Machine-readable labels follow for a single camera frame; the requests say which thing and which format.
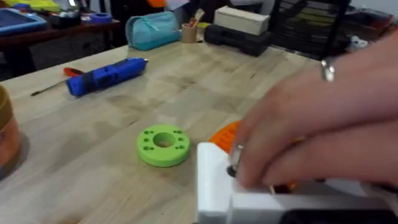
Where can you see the blue flat tray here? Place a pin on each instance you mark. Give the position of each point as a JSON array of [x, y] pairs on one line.
[[17, 21]]

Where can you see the white orange left gripper right finger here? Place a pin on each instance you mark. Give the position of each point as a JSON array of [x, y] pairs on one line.
[[348, 187]]

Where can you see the orange and yellow tub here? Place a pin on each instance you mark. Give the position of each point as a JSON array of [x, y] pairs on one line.
[[7, 130]]

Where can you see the blue tape roll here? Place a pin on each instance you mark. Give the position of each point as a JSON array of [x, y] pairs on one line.
[[101, 17]]

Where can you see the person's hand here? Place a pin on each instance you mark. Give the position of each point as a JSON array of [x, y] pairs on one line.
[[326, 124]]

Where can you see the black plastic tool case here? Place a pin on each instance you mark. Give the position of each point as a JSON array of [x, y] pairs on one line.
[[237, 39]]

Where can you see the yellow flat board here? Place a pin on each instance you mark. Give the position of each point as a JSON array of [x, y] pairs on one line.
[[34, 5]]

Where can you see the green disc with holes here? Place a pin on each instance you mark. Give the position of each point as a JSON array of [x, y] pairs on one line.
[[163, 145]]

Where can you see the blue electric screwdriver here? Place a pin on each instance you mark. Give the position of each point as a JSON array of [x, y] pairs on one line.
[[105, 75]]

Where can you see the teal zip bag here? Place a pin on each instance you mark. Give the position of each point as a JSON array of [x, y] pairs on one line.
[[152, 31]]

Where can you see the brown cardboard tape roll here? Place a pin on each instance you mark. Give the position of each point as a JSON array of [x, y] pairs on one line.
[[189, 33]]

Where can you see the dark brown side table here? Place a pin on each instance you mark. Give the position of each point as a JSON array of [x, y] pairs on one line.
[[46, 43]]

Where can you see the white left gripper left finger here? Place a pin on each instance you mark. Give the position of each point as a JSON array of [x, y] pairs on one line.
[[213, 186]]

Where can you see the orange ribbed wedge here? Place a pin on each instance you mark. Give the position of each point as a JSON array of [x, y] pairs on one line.
[[224, 137]]

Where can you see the white cardboard box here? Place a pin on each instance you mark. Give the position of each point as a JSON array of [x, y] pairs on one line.
[[241, 20]]

